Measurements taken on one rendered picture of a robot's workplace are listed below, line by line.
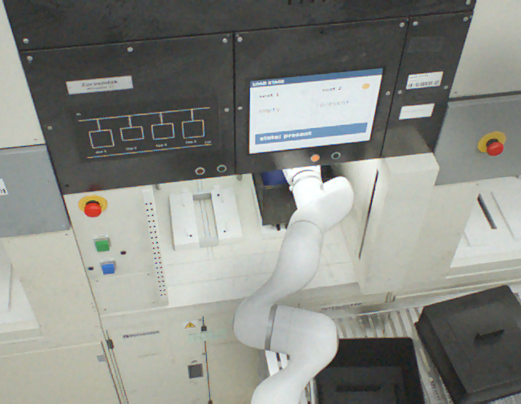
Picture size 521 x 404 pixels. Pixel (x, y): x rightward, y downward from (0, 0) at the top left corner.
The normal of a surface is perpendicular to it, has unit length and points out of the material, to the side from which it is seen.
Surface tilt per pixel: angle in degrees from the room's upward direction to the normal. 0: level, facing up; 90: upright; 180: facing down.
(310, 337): 28
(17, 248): 90
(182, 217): 0
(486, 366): 0
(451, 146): 90
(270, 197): 90
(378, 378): 0
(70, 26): 90
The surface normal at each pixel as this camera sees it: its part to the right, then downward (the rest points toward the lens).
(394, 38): 0.17, 0.76
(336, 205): 0.49, -0.11
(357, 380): 0.02, -0.65
